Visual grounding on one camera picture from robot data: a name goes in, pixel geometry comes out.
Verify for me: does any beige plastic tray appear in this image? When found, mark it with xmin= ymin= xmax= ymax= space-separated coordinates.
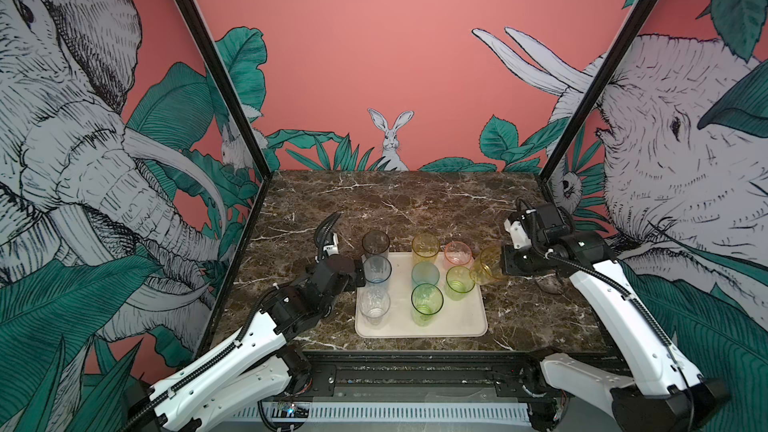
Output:
xmin=355 ymin=252 xmax=488 ymax=339

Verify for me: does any blue plastic cup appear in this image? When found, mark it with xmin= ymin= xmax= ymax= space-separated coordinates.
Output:
xmin=363 ymin=255 xmax=393 ymax=286

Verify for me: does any teal frosted plastic cup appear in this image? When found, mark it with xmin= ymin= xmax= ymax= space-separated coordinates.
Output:
xmin=411 ymin=261 xmax=440 ymax=289

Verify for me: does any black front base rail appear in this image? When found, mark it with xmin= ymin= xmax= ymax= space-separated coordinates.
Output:
xmin=173 ymin=349 xmax=655 ymax=400

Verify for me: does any short green plastic cup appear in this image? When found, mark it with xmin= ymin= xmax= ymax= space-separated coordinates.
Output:
xmin=445 ymin=266 xmax=476 ymax=301

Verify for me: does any white vented strip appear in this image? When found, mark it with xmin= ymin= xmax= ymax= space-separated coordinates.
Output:
xmin=231 ymin=402 xmax=531 ymax=426

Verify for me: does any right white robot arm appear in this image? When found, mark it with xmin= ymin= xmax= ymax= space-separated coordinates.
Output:
xmin=501 ymin=199 xmax=731 ymax=431

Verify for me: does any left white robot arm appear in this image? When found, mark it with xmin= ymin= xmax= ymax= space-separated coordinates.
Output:
xmin=123 ymin=213 xmax=364 ymax=431

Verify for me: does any clear plastic cup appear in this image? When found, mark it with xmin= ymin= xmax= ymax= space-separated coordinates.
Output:
xmin=357 ymin=285 xmax=391 ymax=326

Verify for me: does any dark grey plastic cup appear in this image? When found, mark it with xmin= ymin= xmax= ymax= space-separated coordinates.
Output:
xmin=362 ymin=230 xmax=391 ymax=258

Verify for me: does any yellow plastic cup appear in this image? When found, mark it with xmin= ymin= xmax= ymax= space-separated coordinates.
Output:
xmin=470 ymin=244 xmax=505 ymax=285

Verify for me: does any orange plastic cup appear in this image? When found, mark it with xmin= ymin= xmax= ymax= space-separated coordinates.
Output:
xmin=411 ymin=232 xmax=441 ymax=264

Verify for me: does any right black frame post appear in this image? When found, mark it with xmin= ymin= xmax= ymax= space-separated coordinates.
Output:
xmin=538 ymin=0 xmax=658 ymax=183

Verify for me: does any black frame post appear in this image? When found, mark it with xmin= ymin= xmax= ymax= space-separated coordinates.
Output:
xmin=174 ymin=0 xmax=272 ymax=182
xmin=538 ymin=0 xmax=658 ymax=183

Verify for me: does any tall green plastic cup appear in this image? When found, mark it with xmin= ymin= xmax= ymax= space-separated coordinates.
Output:
xmin=410 ymin=283 xmax=444 ymax=327

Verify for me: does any pink plastic cup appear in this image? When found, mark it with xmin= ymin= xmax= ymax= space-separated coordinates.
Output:
xmin=444 ymin=241 xmax=473 ymax=269

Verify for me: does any left black frame post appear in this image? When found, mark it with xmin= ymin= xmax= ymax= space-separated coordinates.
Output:
xmin=174 ymin=0 xmax=272 ymax=182

